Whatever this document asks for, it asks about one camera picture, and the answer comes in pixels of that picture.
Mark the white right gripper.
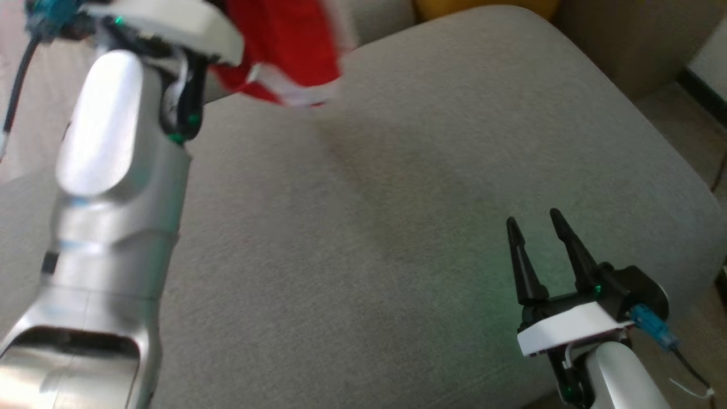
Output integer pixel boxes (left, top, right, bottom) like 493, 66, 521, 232
505, 208, 636, 358

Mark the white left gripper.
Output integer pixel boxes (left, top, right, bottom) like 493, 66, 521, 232
84, 0, 246, 66

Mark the red garment with white stripes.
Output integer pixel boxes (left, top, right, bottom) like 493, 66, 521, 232
209, 0, 360, 108

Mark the grey sofa seat cushion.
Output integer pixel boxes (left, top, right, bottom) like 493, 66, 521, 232
0, 5, 727, 409

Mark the grey sofa back cushion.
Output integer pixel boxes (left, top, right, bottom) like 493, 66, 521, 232
344, 0, 420, 46

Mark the brown upholstered seat block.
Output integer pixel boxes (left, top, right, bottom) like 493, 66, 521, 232
553, 0, 727, 104

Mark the yellow pillow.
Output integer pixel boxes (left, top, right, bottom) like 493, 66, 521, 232
413, 0, 563, 22

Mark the blue left camera plug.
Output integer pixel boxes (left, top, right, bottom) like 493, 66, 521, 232
31, 0, 80, 24

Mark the blue camera plug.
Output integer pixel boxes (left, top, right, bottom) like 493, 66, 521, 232
31, 0, 80, 24
629, 303, 680, 350

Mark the blue right camera plug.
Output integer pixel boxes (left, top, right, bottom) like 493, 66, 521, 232
629, 303, 680, 350

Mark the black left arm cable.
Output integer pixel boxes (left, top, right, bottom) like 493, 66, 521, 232
0, 33, 41, 164

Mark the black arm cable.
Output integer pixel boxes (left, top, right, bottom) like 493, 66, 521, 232
0, 33, 41, 164
672, 341, 717, 399

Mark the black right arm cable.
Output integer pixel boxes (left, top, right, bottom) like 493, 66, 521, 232
672, 341, 717, 399

